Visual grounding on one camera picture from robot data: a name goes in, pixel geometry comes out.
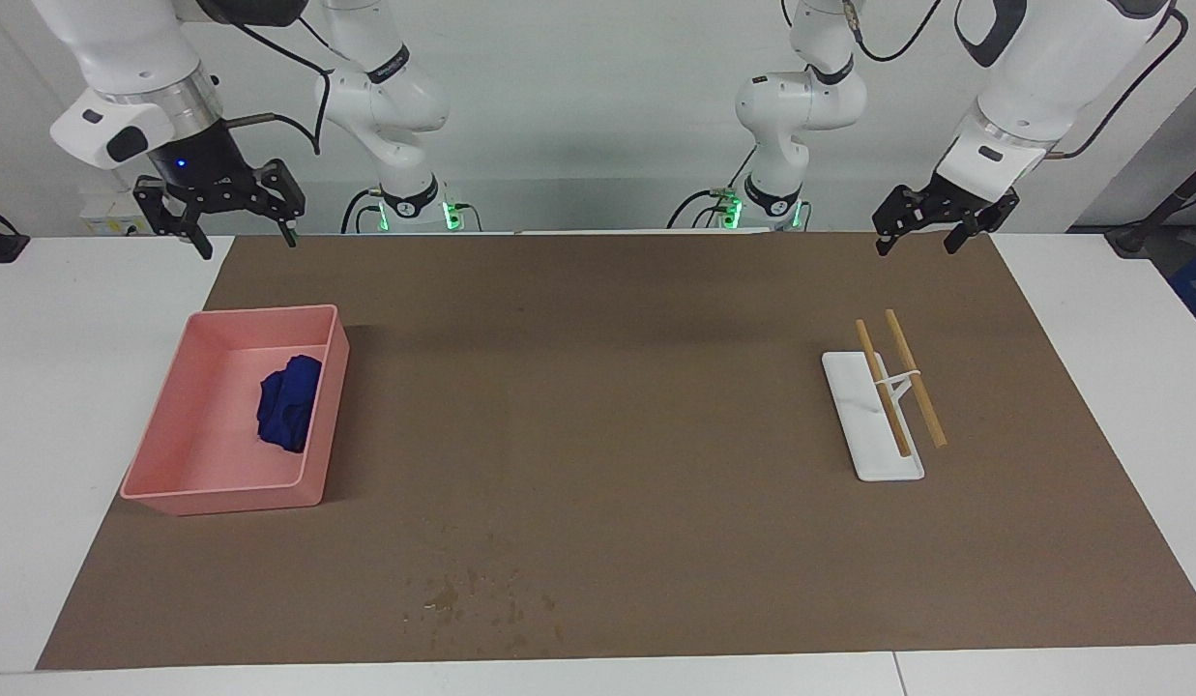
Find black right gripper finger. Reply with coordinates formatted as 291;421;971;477
133;176;214;260
259;159;306;247

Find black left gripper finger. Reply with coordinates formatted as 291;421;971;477
872;191;922;257
946;198;1019;255

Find blue towel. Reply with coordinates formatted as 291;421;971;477
256;355;324;454

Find wooden rack rod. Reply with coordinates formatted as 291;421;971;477
885;308;948;450
855;319;913;458

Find black stand leg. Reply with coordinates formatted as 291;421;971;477
1105;155;1196;257

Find pink plastic bin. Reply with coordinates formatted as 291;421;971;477
120;304;351;516

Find white rack with wooden rods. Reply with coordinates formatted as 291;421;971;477
821;350;926;482

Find brown table mat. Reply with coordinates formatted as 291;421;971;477
35;232;1196;671

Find white wall socket box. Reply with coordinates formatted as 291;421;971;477
79;188;163;236

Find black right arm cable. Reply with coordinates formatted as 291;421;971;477
216;17;330;158

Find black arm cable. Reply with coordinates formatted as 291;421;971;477
1047;5;1188;160
216;17;330;158

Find black base cable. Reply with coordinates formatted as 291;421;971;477
667;145;759;231

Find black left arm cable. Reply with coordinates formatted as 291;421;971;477
1047;5;1188;160

